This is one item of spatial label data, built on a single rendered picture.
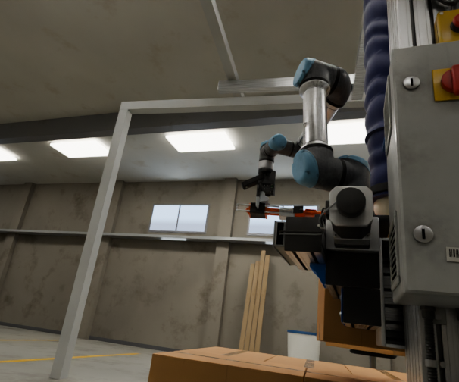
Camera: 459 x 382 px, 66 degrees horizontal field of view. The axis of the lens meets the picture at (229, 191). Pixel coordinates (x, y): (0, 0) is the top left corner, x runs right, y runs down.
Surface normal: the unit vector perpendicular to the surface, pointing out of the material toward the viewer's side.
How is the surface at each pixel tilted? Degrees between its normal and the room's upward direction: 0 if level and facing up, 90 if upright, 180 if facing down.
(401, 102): 90
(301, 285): 90
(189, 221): 90
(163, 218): 90
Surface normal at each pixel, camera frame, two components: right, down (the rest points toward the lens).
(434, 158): -0.31, -0.37
